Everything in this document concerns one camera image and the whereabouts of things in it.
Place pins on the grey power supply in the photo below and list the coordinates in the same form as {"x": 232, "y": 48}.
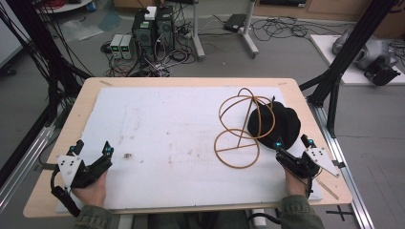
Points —
{"x": 128, "y": 47}
{"x": 116, "y": 46}

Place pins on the blue tape roll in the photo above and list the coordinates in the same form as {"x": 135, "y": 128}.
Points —
{"x": 91, "y": 6}

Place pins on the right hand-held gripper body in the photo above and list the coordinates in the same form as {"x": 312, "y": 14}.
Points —
{"x": 296, "y": 163}

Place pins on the white box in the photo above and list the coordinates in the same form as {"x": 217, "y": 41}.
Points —
{"x": 150, "y": 12}

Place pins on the aluminium rail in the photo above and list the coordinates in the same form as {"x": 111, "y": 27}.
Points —
{"x": 25, "y": 159}
{"x": 344, "y": 171}

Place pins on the white floor board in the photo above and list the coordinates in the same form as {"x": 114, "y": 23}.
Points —
{"x": 328, "y": 54}

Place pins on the round white table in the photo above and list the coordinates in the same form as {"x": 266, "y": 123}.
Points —
{"x": 67, "y": 5}

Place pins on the white metal stand leg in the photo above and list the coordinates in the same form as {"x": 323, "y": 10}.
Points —
{"x": 199, "y": 38}
{"x": 250, "y": 38}

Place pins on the white foam mat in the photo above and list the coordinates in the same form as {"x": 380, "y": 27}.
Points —
{"x": 178, "y": 143}

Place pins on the black hat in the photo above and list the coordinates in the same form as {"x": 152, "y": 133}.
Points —
{"x": 285, "y": 125}

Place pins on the black metal frame post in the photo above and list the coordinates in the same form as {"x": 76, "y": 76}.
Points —
{"x": 347, "y": 54}
{"x": 47, "y": 47}

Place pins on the clear plastic sheet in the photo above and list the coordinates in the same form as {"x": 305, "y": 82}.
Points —
{"x": 79, "y": 30}

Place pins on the white cylinder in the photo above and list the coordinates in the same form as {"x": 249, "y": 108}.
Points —
{"x": 258, "y": 218}

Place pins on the person's left hand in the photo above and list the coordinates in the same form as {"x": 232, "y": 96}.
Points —
{"x": 92, "y": 192}

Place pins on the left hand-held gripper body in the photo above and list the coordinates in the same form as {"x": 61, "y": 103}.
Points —
{"x": 90, "y": 173}

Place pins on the white panel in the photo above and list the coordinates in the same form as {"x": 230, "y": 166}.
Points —
{"x": 9, "y": 35}

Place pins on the black computer tower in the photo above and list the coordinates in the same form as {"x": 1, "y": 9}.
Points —
{"x": 144, "y": 36}
{"x": 165, "y": 30}

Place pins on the grey robot shell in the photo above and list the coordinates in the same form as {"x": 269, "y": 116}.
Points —
{"x": 369, "y": 51}

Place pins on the black flat box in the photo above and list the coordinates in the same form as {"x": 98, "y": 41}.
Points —
{"x": 235, "y": 22}

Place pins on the person's right hand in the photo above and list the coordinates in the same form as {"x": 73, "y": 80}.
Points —
{"x": 295, "y": 186}

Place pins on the black device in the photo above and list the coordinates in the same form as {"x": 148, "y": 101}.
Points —
{"x": 380, "y": 72}

